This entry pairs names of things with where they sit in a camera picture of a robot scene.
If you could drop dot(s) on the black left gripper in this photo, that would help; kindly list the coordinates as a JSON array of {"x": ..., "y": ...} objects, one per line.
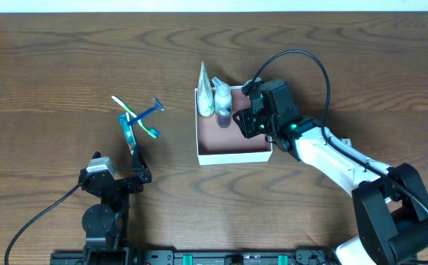
[{"x": 118, "y": 184}]

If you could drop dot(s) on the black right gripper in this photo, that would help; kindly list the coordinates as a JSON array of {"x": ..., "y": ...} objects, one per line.
[{"x": 246, "y": 123}]

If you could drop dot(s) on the clear foam pump bottle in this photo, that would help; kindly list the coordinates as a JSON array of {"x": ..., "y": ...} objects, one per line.
[{"x": 223, "y": 103}]

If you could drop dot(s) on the white cardboard box pink inside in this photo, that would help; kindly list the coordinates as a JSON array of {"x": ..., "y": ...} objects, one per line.
[{"x": 216, "y": 145}]

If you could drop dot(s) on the white Pantene tube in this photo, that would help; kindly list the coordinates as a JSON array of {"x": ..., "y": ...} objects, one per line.
[{"x": 205, "y": 100}]

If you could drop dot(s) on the green white soap box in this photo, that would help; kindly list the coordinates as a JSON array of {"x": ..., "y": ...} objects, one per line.
[{"x": 347, "y": 141}]

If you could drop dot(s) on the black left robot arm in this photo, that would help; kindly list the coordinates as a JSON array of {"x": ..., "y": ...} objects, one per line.
[{"x": 106, "y": 223}]

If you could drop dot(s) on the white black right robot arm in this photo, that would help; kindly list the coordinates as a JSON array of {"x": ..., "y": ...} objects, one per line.
[{"x": 390, "y": 203}]

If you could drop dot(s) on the green white toothbrush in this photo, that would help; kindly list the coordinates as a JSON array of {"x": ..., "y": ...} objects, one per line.
[{"x": 152, "y": 132}]

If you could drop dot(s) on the green toothpaste tube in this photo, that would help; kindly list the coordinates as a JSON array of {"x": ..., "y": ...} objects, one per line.
[{"x": 128, "y": 132}]

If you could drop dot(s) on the blue disposable razor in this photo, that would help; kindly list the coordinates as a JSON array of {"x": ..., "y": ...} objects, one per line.
[{"x": 157, "y": 106}]

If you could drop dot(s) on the black mounting rail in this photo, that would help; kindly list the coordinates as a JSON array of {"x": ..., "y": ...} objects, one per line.
[{"x": 168, "y": 257}]

